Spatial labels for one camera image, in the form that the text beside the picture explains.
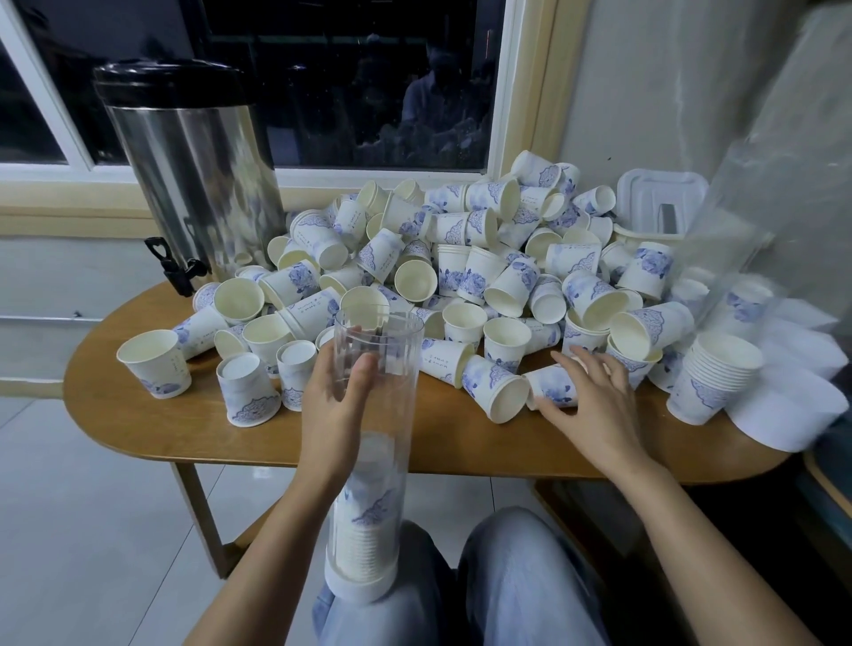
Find person's left hand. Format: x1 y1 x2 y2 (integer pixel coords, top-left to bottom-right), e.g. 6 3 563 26
296 346 381 497

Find person's right hand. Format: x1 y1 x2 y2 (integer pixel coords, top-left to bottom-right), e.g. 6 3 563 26
535 349 649 477

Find single blue-printed paper cup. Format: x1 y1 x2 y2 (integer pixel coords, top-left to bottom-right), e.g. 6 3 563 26
523 363 580 410

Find clear plastic cup dispenser tube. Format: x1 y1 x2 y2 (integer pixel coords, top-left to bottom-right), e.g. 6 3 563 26
323 309 425 604

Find nested stack of paper cups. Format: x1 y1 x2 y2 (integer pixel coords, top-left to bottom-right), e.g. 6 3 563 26
666 330 766 428
330 432 401 588

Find pile of paper cups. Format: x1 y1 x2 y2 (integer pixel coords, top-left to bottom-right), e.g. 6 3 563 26
115 149 727 428

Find person's left forearm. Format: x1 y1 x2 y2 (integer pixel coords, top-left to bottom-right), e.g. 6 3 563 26
186 472 356 646

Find person's right forearm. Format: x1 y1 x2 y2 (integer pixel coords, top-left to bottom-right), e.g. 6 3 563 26
612 453 822 646

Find person's blue jeans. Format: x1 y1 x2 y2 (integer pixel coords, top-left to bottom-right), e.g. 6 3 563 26
312 506 614 646

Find white plastic lid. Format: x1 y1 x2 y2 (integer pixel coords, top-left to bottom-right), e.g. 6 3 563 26
612 168 711 245

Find dark wooden side counter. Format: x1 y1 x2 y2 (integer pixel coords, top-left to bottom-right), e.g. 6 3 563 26
799 445 852 540

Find stainless steel water dispenser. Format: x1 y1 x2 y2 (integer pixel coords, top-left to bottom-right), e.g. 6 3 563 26
93 57 288 297

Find clear plastic bag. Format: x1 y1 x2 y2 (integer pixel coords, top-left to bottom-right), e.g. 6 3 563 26
706 13 852 321

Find white framed window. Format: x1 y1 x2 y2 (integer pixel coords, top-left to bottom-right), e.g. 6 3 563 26
0 0 594 234

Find wooden table leg frame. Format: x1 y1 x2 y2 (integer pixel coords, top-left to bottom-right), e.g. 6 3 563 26
169 461 303 577

